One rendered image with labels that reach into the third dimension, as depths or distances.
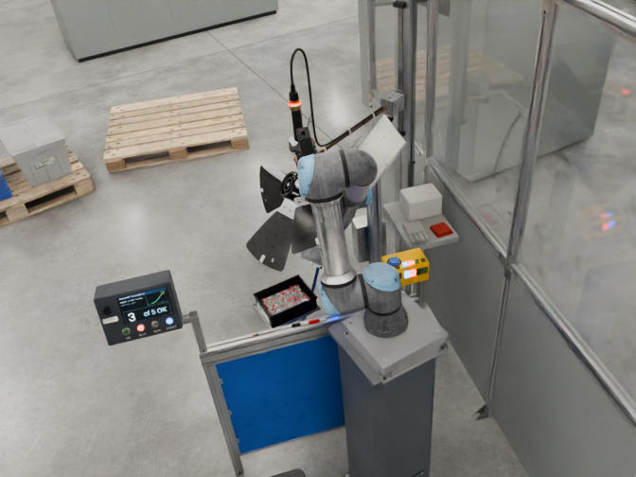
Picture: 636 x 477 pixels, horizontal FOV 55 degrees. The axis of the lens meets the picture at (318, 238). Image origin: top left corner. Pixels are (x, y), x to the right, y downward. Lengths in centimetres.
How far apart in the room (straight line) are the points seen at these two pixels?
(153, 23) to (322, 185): 633
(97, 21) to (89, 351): 480
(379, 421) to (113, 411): 169
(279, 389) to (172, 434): 81
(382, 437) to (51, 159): 365
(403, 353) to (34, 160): 375
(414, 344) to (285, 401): 89
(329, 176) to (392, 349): 63
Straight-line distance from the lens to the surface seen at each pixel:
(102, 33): 790
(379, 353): 205
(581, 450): 251
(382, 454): 247
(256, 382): 265
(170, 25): 805
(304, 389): 275
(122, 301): 220
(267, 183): 283
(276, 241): 263
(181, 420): 337
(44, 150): 515
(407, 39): 278
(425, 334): 210
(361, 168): 181
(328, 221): 186
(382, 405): 221
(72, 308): 421
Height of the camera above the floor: 263
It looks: 38 degrees down
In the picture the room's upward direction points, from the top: 6 degrees counter-clockwise
